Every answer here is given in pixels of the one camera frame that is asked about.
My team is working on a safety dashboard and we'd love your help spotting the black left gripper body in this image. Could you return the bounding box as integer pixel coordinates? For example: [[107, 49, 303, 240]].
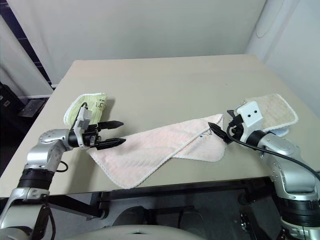
[[83, 123, 101, 151]]

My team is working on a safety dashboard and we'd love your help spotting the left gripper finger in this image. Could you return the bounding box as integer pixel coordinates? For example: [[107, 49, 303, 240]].
[[98, 120, 125, 131], [96, 137, 126, 151]]

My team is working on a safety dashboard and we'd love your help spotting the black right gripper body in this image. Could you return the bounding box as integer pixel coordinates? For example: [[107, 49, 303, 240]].
[[226, 113, 248, 146]]

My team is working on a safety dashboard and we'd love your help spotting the pink towel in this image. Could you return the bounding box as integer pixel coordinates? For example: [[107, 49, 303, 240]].
[[88, 113, 227, 189]]

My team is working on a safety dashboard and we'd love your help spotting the folded yellow-green towel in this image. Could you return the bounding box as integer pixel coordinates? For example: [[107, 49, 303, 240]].
[[63, 92, 109, 126]]

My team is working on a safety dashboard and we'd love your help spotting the folded beige towel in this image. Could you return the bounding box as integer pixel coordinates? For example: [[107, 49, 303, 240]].
[[239, 93, 299, 134]]

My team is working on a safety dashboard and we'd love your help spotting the light blue cloth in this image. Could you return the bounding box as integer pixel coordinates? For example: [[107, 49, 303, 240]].
[[271, 126, 291, 137]]

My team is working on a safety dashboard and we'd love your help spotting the dark flat box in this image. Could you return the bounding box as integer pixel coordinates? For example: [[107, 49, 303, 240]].
[[18, 98, 48, 119]]

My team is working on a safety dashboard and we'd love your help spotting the black caster wheel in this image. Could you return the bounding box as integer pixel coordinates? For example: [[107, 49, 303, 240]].
[[238, 192, 254, 206]]

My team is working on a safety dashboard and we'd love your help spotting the dark rounded shape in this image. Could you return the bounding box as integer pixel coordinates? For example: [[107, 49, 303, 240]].
[[179, 205, 209, 231], [113, 205, 151, 229]]

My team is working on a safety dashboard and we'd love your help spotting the black equipment case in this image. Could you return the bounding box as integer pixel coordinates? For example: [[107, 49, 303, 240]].
[[0, 81, 24, 131]]

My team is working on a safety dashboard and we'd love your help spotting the pale robot torso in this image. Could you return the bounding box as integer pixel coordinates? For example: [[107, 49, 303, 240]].
[[66, 224, 209, 240]]

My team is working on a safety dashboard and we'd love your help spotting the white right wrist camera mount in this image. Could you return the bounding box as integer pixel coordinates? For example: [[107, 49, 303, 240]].
[[236, 101, 265, 144]]

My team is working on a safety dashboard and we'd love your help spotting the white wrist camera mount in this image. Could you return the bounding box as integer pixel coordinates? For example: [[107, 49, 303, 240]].
[[70, 106, 94, 148], [236, 101, 265, 144]]

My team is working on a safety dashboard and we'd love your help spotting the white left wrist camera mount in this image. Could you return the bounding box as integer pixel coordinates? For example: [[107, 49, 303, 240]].
[[70, 106, 94, 148]]

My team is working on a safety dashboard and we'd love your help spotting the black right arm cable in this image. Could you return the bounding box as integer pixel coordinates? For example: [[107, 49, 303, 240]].
[[226, 124, 320, 183]]

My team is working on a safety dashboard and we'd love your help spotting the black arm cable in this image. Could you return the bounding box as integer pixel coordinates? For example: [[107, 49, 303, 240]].
[[39, 101, 90, 233], [226, 124, 320, 183]]

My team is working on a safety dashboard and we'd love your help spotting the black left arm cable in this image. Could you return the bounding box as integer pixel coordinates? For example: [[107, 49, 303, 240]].
[[39, 101, 90, 233]]

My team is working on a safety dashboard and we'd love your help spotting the black table frame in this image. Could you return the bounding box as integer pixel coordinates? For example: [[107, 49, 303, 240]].
[[47, 177, 276, 221]]

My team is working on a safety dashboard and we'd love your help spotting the dark corner post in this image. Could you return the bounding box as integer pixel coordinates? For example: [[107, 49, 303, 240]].
[[4, 0, 55, 88]]

